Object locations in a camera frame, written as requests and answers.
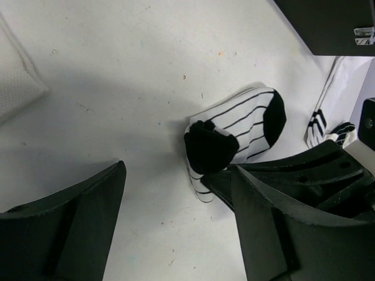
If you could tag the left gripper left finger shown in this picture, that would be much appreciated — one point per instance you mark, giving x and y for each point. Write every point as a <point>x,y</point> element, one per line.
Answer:
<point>66,235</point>

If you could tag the white sock with black lines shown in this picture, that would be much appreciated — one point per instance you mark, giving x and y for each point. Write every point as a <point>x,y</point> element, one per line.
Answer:
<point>239,130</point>

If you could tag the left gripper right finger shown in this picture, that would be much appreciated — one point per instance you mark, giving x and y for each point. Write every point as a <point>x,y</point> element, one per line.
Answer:
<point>282,238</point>

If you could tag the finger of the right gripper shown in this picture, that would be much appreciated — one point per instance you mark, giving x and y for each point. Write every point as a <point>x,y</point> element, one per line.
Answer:
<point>249,197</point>

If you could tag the black sock white vertical stripes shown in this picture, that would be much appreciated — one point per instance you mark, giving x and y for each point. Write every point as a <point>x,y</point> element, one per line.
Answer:
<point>343,135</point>

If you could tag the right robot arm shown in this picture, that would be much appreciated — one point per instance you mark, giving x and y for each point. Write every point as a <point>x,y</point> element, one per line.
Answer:
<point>367,137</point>

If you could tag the black storage box with lid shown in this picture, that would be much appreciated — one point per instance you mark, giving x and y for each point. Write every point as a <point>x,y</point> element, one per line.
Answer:
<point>333,28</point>

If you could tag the cream sock with black stripes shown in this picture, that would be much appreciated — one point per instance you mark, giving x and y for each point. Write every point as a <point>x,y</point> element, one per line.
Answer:
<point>20,82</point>

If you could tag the long white sock striped cuff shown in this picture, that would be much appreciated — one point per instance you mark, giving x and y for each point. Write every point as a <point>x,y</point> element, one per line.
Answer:
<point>343,67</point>

